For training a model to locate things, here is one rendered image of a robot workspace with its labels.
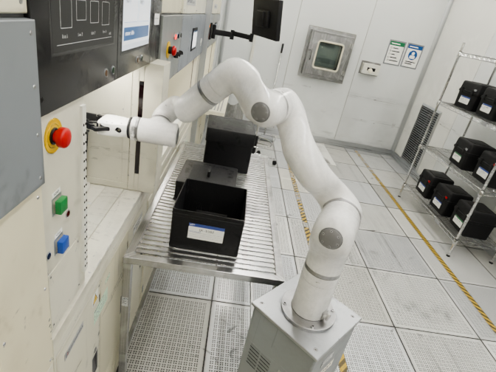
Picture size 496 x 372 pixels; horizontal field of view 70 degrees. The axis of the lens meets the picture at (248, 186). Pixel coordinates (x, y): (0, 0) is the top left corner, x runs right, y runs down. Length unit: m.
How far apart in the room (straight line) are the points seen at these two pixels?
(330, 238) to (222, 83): 0.54
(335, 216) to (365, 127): 5.01
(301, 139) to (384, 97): 4.94
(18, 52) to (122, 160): 0.97
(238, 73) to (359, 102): 4.84
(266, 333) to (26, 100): 0.99
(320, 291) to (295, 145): 0.47
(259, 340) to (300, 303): 0.21
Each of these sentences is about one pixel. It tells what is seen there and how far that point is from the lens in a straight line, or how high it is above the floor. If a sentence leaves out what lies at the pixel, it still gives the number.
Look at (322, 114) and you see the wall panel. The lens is 5.74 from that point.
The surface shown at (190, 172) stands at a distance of 1.82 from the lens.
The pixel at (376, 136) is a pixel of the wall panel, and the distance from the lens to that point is 6.07.
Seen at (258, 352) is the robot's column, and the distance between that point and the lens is 1.37.
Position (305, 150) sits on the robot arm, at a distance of 1.02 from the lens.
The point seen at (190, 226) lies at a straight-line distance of 1.38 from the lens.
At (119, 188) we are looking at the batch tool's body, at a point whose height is 0.87.
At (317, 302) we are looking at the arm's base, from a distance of 1.21.
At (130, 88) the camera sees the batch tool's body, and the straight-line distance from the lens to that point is 1.44.
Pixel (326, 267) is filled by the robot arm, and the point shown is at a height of 0.99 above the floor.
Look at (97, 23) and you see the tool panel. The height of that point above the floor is 1.54.
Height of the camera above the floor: 1.62
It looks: 25 degrees down
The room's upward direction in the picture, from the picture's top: 12 degrees clockwise
